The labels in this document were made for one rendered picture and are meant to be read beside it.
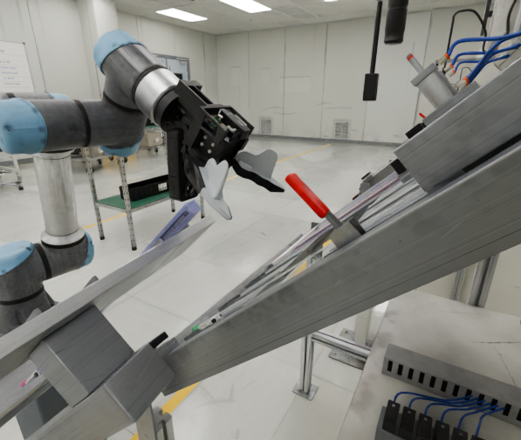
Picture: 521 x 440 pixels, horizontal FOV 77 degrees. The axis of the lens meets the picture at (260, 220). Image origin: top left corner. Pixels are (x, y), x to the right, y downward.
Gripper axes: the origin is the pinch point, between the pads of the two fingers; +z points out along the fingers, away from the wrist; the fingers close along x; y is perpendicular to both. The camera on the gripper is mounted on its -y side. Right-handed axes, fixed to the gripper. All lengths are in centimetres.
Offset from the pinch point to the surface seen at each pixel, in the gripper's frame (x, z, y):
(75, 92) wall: 389, -565, -373
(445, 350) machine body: 36, 47, -16
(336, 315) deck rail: -10.0, 16.1, 3.8
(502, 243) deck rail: -10.0, 19.3, 19.6
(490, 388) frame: 23, 51, -8
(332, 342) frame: 60, 38, -60
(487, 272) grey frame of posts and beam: 60, 47, -3
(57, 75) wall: 358, -582, -349
